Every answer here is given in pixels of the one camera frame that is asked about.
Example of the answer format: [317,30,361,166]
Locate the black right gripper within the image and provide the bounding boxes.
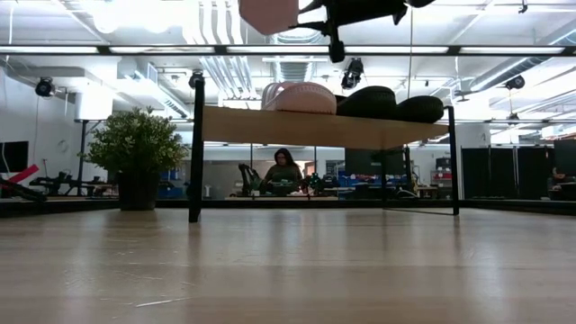
[290,0,409,64]

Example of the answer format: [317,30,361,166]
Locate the pink foam slide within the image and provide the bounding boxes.
[238,0,301,37]
[260,81,338,116]

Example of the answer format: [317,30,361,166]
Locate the black foam slide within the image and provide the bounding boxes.
[335,85,399,121]
[395,94,446,124]

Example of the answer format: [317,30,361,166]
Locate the wooden shelf with black legs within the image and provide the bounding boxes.
[188,78,460,224]

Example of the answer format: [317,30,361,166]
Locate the black ceiling spotlight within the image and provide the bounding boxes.
[34,76,56,98]
[188,70,207,90]
[504,74,527,91]
[340,57,365,90]

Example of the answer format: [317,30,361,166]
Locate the person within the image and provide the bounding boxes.
[262,147,305,196]

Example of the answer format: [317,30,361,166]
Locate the blue storage bins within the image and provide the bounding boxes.
[337,174,383,188]

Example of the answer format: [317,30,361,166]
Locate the green potted plant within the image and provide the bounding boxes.
[79,106,190,212]

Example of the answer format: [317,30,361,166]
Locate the red bar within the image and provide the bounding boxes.
[0,164,41,188]

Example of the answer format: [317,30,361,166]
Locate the black overhead frame bar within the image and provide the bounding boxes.
[0,43,576,57]

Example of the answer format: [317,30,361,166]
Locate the black table edge rail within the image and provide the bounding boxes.
[0,196,576,218]

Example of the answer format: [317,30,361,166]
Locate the black wall monitor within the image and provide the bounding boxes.
[0,140,30,174]

